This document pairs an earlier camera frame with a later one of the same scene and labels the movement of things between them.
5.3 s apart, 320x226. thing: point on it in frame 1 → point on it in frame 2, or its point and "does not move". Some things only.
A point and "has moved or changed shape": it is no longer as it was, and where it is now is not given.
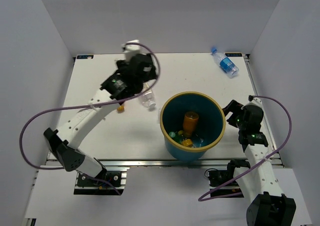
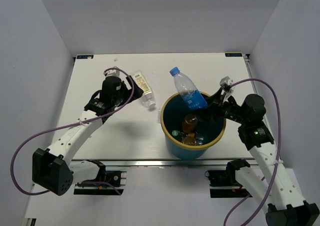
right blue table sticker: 233,54 does not move
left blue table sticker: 85,56 does not move
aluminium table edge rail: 51,162 does not move
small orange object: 187,142 has moved or changed shape
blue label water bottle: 225,63 → 194,99
